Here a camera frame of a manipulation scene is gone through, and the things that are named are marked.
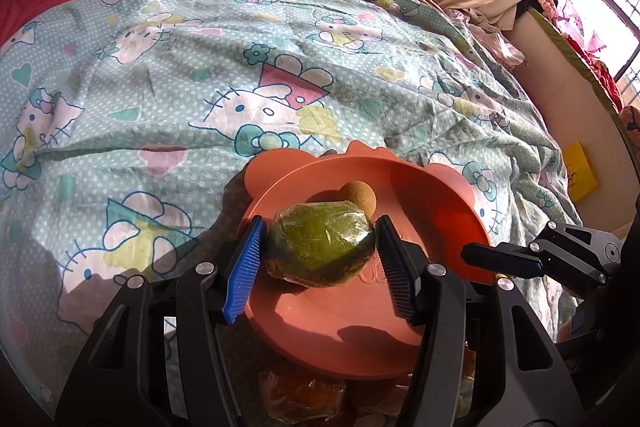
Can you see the large orange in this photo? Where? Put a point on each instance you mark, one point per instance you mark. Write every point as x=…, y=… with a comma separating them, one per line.
x=293, y=395

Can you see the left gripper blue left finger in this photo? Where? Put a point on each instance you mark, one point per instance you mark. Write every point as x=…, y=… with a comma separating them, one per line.
x=241, y=270

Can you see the pink floral cloth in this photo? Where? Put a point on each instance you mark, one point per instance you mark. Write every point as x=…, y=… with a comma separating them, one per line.
x=488, y=36

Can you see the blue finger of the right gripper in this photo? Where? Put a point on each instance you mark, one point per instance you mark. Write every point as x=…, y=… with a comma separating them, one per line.
x=504, y=258

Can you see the green fruit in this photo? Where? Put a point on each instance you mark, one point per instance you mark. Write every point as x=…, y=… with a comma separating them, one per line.
x=319, y=244

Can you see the yellow paper note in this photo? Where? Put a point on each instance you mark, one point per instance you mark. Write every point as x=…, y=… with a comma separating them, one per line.
x=581, y=179

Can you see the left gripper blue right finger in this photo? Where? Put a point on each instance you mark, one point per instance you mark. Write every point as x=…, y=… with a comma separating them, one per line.
x=402, y=262

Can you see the small tan longan fruit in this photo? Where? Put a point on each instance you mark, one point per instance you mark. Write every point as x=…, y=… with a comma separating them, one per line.
x=361, y=194

